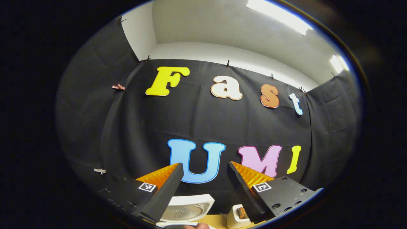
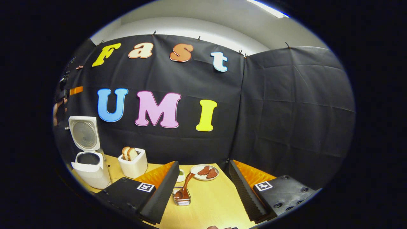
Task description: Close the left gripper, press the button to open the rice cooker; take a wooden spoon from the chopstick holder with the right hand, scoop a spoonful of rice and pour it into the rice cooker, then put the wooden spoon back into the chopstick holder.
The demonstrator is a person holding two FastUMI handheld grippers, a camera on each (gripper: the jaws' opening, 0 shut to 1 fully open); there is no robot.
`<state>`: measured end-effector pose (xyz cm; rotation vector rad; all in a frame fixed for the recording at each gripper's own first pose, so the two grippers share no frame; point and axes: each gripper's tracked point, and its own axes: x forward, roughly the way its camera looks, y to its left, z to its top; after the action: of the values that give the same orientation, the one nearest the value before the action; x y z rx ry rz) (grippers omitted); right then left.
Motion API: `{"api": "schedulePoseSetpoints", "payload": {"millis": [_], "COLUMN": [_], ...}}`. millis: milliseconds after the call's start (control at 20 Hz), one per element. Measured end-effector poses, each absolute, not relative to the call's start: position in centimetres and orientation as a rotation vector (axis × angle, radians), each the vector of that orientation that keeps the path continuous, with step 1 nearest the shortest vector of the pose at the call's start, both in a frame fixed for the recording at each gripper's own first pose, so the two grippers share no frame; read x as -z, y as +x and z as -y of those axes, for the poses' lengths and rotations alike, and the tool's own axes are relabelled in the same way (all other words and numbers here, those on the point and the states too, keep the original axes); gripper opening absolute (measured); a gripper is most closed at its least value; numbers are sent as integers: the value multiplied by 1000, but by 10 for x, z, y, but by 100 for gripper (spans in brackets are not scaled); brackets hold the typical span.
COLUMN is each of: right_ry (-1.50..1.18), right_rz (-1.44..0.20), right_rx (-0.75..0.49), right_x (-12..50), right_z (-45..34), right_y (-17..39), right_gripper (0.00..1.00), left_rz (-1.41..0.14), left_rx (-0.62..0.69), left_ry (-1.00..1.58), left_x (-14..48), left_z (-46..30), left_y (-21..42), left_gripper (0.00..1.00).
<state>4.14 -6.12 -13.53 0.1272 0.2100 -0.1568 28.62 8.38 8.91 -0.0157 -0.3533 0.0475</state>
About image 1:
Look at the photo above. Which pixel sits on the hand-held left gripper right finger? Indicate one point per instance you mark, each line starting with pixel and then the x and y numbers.
pixel 243 194

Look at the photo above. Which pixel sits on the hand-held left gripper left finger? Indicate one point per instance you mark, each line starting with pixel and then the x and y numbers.
pixel 167 192

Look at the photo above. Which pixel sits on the white rice cooker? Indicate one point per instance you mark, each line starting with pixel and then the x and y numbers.
pixel 203 200

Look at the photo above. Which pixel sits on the bread slice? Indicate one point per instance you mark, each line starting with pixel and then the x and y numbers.
pixel 242 213

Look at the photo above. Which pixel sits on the white toaster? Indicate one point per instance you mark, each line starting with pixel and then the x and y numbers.
pixel 233 219

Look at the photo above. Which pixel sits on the silver clip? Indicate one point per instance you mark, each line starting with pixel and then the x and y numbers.
pixel 100 171

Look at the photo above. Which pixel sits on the black backdrop cloth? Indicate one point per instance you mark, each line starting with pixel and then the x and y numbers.
pixel 197 121

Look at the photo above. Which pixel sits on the copper clip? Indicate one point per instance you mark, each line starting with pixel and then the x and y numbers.
pixel 118 87

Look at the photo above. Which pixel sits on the small ceiling light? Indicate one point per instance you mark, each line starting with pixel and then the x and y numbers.
pixel 338 63

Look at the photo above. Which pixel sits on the long ceiling light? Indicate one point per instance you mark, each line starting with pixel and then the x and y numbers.
pixel 276 16

